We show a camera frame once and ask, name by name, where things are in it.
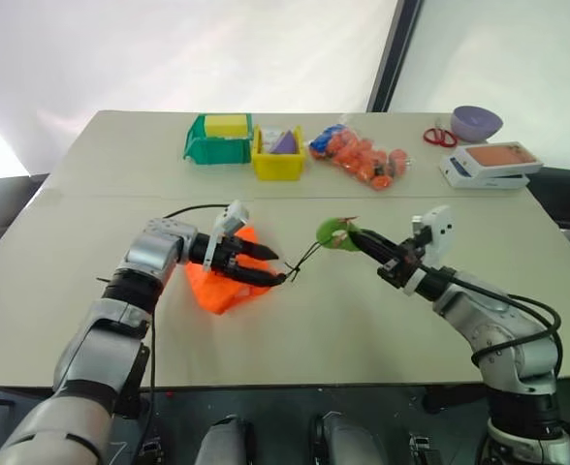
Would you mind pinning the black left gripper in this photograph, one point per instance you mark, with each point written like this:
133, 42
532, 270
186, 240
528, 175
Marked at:
224, 257

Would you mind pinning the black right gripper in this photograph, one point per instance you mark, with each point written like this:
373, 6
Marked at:
403, 261

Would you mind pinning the green round disc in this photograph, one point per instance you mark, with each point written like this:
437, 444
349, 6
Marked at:
328, 230

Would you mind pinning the orange fabric pouch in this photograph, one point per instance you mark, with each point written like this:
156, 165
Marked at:
212, 295

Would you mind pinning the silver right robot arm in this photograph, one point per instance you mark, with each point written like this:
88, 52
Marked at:
508, 339

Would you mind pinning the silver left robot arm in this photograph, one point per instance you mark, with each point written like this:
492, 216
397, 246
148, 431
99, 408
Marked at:
147, 252

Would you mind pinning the clear bag of orange toys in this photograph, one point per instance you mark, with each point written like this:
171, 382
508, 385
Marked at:
367, 157

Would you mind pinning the yellow plastic bin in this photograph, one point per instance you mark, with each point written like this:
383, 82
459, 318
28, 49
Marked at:
277, 167

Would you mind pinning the white box base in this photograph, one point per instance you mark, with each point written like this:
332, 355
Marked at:
474, 181

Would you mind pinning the purple triangular piece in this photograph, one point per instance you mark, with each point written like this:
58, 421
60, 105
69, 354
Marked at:
285, 144

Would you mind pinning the green plastic bin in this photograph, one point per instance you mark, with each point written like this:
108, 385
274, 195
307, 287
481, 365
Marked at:
212, 150

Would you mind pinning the white card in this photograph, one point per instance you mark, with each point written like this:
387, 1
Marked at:
268, 138

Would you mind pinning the yellow foam block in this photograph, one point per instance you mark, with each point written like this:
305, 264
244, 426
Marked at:
226, 125

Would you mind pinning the white box orange top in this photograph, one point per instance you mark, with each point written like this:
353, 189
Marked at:
498, 157

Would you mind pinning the purple bowl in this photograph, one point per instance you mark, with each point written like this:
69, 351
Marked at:
476, 123

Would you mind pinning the grey rounded shape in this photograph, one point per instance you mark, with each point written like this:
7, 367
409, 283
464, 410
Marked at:
350, 441
224, 441

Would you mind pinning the dark chair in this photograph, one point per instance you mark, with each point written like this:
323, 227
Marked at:
563, 198

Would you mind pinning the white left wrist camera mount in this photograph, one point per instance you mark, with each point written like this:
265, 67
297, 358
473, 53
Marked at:
234, 218

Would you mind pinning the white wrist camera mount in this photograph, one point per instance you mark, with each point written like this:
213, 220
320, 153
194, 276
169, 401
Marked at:
234, 218
437, 235

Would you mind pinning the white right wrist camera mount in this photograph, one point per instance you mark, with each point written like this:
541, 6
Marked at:
437, 235

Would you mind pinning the black window post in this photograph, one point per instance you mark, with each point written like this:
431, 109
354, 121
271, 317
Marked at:
392, 58

